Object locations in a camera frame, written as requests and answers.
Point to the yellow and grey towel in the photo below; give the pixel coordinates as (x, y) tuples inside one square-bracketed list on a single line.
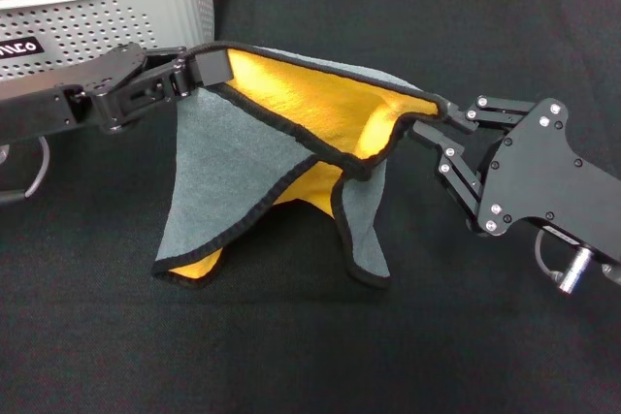
[(233, 152)]

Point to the black tablecloth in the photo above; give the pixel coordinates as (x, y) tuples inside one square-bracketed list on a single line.
[(310, 346)]

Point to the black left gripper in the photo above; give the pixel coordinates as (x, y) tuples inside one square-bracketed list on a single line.
[(58, 99)]

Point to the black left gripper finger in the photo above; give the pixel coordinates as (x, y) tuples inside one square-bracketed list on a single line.
[(213, 67)]

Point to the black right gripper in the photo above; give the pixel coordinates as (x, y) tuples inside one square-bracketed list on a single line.
[(543, 171)]

